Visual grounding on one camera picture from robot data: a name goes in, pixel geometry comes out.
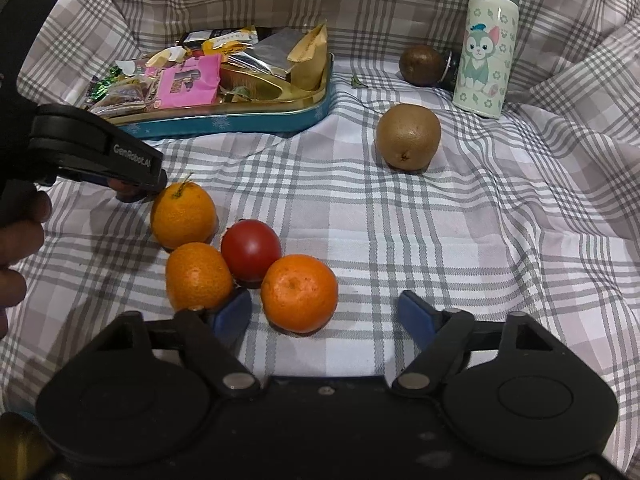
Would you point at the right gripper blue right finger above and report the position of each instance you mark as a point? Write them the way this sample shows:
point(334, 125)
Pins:
point(441, 337)

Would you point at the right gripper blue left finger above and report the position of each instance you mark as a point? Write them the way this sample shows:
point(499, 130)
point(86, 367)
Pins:
point(205, 346)

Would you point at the orange mandarin front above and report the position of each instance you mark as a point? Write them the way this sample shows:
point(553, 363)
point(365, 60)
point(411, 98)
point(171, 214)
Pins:
point(299, 294)

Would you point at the red tomato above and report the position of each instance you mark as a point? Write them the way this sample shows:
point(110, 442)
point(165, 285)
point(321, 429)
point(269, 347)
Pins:
point(249, 248)

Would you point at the orange mandarin with stem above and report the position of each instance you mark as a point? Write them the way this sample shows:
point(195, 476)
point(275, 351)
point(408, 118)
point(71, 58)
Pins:
point(183, 213)

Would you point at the person's left hand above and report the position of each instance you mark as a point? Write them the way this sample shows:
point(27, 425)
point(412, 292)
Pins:
point(20, 240)

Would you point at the orange mandarin middle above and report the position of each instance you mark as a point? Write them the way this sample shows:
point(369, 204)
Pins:
point(197, 278)

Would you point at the green foil candy wrapper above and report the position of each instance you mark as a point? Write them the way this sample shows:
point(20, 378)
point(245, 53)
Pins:
point(98, 86)

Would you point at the plaid grey sofa cover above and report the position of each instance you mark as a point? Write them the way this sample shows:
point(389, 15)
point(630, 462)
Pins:
point(537, 210)

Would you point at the pink snack packet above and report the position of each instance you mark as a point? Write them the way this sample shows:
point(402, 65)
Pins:
point(192, 83)

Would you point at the brown kiwi fruit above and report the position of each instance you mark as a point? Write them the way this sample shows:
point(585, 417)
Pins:
point(408, 136)

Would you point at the teal gold snack tin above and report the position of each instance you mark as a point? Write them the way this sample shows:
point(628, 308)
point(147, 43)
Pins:
point(272, 105)

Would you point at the yellow pastry packet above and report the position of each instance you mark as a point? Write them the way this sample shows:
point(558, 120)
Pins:
point(228, 41)

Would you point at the silver foil snack packet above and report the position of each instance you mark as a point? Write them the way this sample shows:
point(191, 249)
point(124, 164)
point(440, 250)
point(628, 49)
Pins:
point(270, 55)

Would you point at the black small object behind bottle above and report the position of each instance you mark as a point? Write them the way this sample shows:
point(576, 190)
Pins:
point(449, 76)

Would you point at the small green leaf scrap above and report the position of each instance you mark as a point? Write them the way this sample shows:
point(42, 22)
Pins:
point(357, 83)

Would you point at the dark brown round fruit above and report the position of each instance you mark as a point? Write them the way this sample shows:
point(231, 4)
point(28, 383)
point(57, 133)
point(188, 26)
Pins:
point(421, 65)

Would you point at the tan paper snack bag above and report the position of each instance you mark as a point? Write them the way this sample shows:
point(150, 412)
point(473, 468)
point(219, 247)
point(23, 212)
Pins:
point(308, 58)

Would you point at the cat print thermos bottle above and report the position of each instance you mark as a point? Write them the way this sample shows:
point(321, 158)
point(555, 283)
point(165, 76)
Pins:
point(487, 52)

